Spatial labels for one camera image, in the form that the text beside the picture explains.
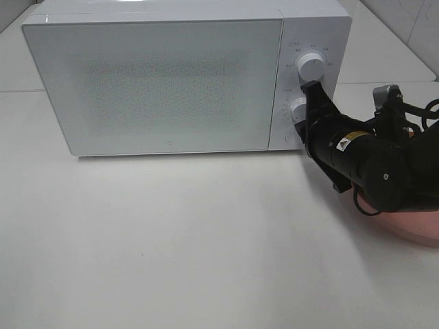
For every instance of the round white door button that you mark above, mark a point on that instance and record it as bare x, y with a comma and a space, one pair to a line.
293, 139

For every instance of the pink round plate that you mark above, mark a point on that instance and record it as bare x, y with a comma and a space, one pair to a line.
417, 227

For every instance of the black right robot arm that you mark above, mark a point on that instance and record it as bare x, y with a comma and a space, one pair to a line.
390, 160

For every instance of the white microwave oven body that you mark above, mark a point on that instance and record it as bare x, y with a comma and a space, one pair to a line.
323, 26

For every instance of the lower white timer knob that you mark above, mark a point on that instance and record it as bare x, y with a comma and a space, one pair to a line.
298, 110

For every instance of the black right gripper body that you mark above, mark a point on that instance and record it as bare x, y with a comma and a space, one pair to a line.
344, 149

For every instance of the upper white control knob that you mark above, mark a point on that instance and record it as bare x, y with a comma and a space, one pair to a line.
310, 65

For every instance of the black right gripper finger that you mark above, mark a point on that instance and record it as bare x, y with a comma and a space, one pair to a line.
319, 104
302, 129

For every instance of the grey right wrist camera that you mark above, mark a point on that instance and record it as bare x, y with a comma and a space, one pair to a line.
381, 94

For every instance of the white microwave door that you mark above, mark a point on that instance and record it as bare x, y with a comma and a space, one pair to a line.
162, 87

